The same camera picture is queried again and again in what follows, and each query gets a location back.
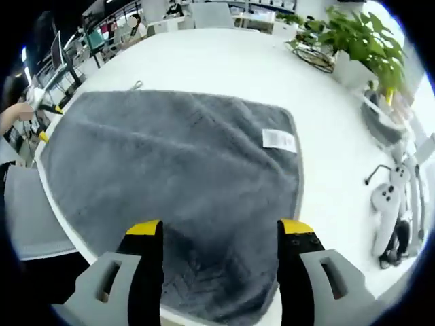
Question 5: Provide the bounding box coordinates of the grey towel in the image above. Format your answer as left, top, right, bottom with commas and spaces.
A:
35, 88, 304, 324

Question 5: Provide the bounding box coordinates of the silver laptop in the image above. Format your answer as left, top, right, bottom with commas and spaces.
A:
35, 29, 69, 90

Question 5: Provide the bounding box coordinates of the grey mesh chair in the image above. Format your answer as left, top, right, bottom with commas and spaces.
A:
2, 165, 78, 261

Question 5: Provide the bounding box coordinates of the green board stand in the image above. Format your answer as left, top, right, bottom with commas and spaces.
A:
82, 26, 107, 69

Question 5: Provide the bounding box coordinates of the white game controller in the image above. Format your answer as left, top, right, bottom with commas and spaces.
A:
389, 144, 409, 218
369, 182, 399, 257

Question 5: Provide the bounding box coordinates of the grey pouch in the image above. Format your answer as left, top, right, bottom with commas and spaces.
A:
360, 90, 411, 147

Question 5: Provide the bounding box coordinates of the white stand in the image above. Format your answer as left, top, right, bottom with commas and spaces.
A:
406, 132, 435, 245

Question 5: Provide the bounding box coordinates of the grey office chair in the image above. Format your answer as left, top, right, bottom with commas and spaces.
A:
189, 2, 236, 30

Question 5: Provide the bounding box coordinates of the potted green plant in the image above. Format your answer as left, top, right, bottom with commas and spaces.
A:
284, 5, 408, 103

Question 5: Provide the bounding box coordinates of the shelf of white storage bins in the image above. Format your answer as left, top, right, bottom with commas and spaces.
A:
237, 0, 300, 11

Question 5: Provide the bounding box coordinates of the black cable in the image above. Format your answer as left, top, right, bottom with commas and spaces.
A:
364, 164, 392, 187

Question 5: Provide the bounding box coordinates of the coiled cable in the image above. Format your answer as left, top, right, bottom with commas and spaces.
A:
289, 43, 336, 74

